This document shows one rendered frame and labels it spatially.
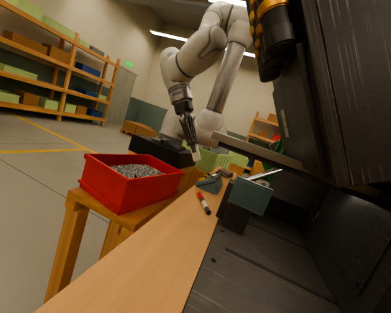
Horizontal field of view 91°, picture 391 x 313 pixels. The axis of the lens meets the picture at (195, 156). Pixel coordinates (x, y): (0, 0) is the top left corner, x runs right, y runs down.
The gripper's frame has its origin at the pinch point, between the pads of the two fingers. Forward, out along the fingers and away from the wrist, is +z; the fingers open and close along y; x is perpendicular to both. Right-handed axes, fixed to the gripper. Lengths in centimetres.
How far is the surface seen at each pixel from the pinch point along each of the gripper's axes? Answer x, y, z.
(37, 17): -313, -227, -348
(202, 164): -19, -75, 8
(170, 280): 5, 48, 19
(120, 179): -16.5, 25.9, 2.5
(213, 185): 4.3, 1.8, 13.9
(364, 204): 40, 27, 20
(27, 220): -154, -31, 16
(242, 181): 16.9, 22.8, 10.9
